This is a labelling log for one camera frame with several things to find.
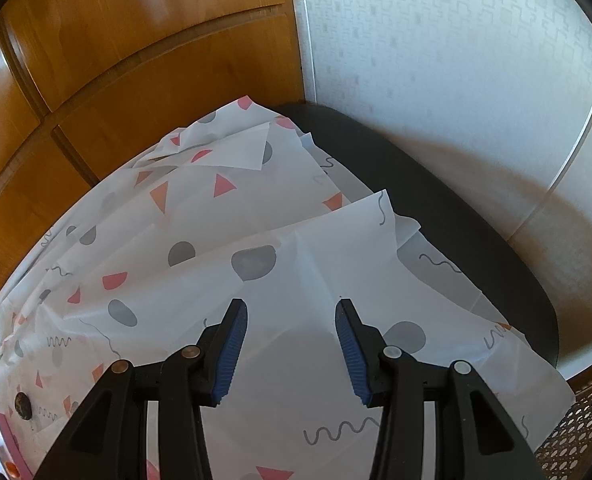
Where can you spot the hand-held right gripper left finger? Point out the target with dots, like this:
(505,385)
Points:
(231,355)

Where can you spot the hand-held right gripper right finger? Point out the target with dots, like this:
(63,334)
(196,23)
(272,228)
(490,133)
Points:
(351,355)

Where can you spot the dark round speckled fruit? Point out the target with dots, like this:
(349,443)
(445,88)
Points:
(23,405)

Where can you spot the orange mandarin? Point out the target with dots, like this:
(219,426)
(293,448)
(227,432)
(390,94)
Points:
(12,469)

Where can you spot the white patterned tablecloth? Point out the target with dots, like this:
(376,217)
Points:
(296,270)

